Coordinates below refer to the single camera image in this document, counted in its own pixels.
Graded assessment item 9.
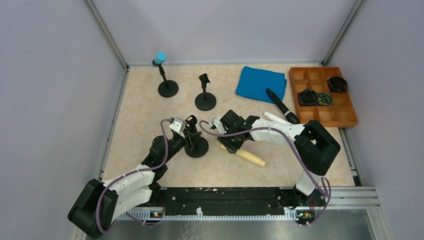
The black mic stand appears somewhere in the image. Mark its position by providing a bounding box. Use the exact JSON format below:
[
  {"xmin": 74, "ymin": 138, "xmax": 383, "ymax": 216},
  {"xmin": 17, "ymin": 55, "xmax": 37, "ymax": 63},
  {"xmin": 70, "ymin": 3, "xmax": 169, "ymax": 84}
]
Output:
[
  {"xmin": 158, "ymin": 64, "xmax": 179, "ymax": 98},
  {"xmin": 183, "ymin": 115, "xmax": 209, "ymax": 158},
  {"xmin": 194, "ymin": 73, "xmax": 217, "ymax": 112}
]

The yellow toy microphone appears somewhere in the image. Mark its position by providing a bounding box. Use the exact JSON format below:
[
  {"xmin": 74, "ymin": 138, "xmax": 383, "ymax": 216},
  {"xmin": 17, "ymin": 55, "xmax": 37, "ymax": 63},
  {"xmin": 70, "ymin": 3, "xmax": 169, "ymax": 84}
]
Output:
[{"xmin": 216, "ymin": 141, "xmax": 266, "ymax": 167}]

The blue toy microphone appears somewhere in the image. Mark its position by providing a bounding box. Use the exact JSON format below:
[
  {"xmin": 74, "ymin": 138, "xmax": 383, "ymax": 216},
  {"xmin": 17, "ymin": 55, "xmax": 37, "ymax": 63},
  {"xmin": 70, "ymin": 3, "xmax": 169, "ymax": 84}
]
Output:
[{"xmin": 151, "ymin": 52, "xmax": 167, "ymax": 67}]

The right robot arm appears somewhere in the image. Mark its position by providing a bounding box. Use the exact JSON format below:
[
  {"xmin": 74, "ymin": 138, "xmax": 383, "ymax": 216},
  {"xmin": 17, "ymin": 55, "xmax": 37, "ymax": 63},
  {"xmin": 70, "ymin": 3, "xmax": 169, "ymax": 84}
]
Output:
[{"xmin": 211, "ymin": 110, "xmax": 341, "ymax": 196}]

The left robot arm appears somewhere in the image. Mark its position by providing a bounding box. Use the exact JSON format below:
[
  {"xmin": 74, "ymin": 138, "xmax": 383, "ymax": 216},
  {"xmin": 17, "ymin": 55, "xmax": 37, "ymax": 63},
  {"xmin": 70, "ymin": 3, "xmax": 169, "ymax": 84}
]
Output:
[{"xmin": 67, "ymin": 130, "xmax": 201, "ymax": 239}]

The white toy microphone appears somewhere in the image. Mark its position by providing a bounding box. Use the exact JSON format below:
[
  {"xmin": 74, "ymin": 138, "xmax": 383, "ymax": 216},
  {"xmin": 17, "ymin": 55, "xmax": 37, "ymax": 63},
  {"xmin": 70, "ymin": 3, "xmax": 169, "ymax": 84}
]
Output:
[{"xmin": 263, "ymin": 111, "xmax": 291, "ymax": 125}]

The blue folded cloth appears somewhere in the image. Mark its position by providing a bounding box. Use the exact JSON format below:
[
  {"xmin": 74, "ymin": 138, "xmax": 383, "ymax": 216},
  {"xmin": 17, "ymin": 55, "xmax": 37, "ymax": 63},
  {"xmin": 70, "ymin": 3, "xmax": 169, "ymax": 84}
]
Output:
[{"xmin": 235, "ymin": 66, "xmax": 287, "ymax": 104}]

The black toy microphone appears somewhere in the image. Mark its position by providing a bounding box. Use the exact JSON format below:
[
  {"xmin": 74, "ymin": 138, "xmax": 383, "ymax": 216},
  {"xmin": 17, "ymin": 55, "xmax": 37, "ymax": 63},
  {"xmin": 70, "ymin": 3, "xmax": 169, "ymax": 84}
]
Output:
[{"xmin": 265, "ymin": 88, "xmax": 300, "ymax": 124}]

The wooden compartment tray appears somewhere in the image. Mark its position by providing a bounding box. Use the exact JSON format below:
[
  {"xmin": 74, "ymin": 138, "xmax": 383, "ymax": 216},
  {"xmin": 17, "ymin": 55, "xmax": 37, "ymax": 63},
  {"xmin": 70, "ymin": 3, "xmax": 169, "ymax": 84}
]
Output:
[{"xmin": 288, "ymin": 67, "xmax": 359, "ymax": 128}]

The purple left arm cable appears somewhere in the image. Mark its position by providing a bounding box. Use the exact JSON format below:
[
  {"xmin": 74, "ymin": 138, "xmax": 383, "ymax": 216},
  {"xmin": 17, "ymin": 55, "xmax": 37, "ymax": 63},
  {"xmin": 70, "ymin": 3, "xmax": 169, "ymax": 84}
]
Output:
[{"xmin": 95, "ymin": 118, "xmax": 176, "ymax": 234}]

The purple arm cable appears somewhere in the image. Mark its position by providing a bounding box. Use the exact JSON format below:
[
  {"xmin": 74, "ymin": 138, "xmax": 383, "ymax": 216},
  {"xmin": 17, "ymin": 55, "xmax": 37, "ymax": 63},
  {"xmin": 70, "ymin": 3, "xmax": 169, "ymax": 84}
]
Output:
[
  {"xmin": 198, "ymin": 120, "xmax": 332, "ymax": 226},
  {"xmin": 95, "ymin": 118, "xmax": 176, "ymax": 234}
]

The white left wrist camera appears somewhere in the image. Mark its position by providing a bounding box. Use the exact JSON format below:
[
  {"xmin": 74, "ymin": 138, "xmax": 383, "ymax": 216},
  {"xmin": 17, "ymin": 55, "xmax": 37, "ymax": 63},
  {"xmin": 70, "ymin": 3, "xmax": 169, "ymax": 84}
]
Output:
[{"xmin": 169, "ymin": 117, "xmax": 187, "ymax": 139}]

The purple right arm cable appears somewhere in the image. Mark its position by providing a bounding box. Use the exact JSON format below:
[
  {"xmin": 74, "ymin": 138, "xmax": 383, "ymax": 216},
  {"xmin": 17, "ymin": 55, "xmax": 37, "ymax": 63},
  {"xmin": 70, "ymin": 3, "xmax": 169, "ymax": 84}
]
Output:
[{"xmin": 198, "ymin": 120, "xmax": 332, "ymax": 226}]

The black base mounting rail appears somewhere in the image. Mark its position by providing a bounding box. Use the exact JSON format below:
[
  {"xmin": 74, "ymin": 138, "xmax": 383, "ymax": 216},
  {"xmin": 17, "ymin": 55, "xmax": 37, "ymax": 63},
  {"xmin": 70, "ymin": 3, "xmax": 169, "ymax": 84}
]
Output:
[{"xmin": 140, "ymin": 187, "xmax": 325, "ymax": 216}]

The yellow black coiled cable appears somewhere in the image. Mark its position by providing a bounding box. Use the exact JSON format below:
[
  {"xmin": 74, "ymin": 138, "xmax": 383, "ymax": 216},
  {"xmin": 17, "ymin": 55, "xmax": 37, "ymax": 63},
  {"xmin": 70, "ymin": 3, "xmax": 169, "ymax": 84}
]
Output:
[{"xmin": 316, "ymin": 92, "xmax": 334, "ymax": 107}]

